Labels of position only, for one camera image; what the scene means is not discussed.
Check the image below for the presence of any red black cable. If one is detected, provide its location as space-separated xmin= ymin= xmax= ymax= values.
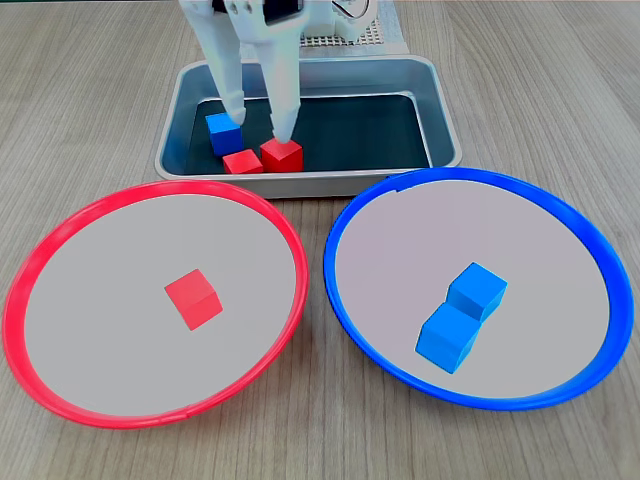
xmin=332 ymin=0 xmax=371 ymax=19

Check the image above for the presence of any red-rimmed white dish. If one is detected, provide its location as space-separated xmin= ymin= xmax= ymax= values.
xmin=1 ymin=179 xmax=310 ymax=431

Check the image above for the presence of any blue wooden cube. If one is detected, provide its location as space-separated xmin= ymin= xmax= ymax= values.
xmin=446 ymin=261 xmax=509 ymax=323
xmin=414 ymin=302 xmax=481 ymax=375
xmin=205 ymin=112 xmax=245 ymax=157

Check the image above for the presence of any black tray liner mat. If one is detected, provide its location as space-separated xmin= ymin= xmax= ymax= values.
xmin=183 ymin=93 xmax=434 ymax=176

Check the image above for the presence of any clear adhesive tape strip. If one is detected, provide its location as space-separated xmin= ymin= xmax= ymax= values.
xmin=377 ymin=0 xmax=411 ymax=54

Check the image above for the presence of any white mesh mat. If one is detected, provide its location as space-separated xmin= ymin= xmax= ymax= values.
xmin=299 ymin=0 xmax=389 ymax=49

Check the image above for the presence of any red wooden cube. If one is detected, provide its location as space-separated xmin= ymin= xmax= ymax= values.
xmin=164 ymin=268 xmax=224 ymax=332
xmin=259 ymin=138 xmax=305 ymax=174
xmin=221 ymin=148 xmax=265 ymax=175

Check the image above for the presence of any blue-rimmed white dish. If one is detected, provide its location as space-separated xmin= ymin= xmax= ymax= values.
xmin=323 ymin=167 xmax=635 ymax=412

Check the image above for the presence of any silver metal tray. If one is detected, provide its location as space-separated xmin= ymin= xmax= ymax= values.
xmin=153 ymin=54 xmax=464 ymax=200

